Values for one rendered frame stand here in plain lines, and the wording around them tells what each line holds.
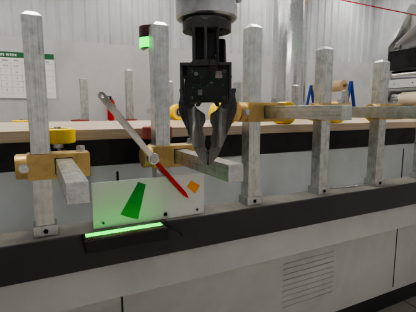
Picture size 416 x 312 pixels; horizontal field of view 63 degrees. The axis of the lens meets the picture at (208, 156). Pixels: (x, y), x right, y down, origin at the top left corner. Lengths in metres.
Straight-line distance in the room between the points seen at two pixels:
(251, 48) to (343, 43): 10.47
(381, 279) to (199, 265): 1.11
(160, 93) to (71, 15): 7.48
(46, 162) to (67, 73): 7.27
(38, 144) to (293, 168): 0.87
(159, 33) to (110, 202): 0.38
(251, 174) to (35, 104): 0.53
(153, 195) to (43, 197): 0.23
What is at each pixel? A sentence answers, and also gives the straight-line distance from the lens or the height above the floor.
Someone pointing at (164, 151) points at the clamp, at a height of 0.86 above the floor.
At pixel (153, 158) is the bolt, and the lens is 0.74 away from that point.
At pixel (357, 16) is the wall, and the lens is 11.85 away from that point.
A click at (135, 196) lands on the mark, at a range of 0.77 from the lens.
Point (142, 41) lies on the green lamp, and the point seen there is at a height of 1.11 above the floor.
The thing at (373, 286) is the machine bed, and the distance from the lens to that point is 1.81.
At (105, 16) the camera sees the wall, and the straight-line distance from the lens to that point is 8.28.
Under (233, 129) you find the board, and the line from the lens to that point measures 1.08.
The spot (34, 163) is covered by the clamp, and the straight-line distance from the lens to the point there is 0.73.
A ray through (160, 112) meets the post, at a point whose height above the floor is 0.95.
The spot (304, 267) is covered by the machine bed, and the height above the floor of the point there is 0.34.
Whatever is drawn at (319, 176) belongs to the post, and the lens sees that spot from 1.05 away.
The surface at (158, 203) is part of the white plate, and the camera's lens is 0.79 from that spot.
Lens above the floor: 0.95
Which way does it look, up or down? 8 degrees down
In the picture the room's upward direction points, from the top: straight up
